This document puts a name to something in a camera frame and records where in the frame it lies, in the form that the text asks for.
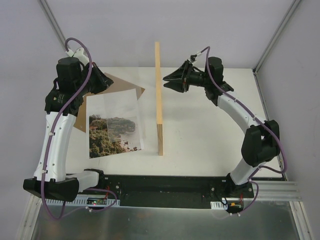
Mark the light wooden picture frame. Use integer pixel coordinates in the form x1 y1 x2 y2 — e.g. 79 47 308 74
154 41 164 156

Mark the clear acrylic sheet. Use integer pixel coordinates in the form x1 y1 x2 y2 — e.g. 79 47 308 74
102 89 145 151

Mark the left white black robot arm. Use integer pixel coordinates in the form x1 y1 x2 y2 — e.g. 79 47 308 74
23 57 113 202

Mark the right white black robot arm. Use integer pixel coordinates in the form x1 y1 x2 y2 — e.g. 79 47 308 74
163 57 280 198

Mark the landscape photo print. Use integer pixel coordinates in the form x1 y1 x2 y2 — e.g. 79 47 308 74
86 88 145 159

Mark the brown backing board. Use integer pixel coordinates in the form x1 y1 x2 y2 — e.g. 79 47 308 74
73 72 145 133

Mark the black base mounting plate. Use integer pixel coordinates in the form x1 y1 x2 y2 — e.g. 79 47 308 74
77 174 261 208

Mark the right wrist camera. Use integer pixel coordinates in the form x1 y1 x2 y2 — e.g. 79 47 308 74
187 54 198 64

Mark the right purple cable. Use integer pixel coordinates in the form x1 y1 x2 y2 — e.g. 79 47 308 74
194 46 288 220

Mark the purple cable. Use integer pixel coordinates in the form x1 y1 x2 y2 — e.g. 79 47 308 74
194 46 288 220
41 37 118 221

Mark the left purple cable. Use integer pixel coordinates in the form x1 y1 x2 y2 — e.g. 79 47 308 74
41 37 118 221

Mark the left aluminium corner post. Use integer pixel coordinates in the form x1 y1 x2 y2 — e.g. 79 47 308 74
38 0 66 51

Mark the right white cable duct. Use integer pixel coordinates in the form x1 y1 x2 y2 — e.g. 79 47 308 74
210 201 228 211

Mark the white cable duct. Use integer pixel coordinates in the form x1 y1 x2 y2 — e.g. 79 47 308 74
210 201 228 211
46 197 121 208

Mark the left white cable duct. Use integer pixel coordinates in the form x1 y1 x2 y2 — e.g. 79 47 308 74
46 197 121 208

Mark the aluminium front rail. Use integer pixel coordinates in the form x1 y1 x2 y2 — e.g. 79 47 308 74
257 180 302 202

